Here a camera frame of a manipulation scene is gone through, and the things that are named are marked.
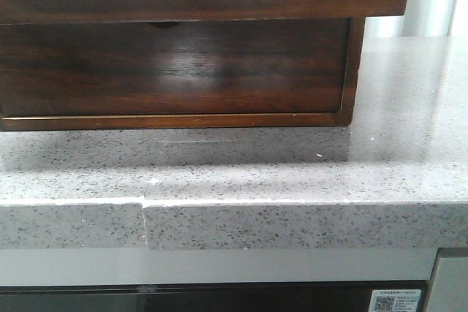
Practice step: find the beige cabinet door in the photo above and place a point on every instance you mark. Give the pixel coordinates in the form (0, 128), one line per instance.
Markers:
(448, 288)

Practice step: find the black under-counter appliance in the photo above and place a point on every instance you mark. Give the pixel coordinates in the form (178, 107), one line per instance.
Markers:
(324, 296)

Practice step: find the white QR code sticker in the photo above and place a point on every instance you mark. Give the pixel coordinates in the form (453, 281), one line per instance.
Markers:
(395, 300)

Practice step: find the dark wooden drawer cabinet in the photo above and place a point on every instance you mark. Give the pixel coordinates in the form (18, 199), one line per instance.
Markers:
(352, 71)

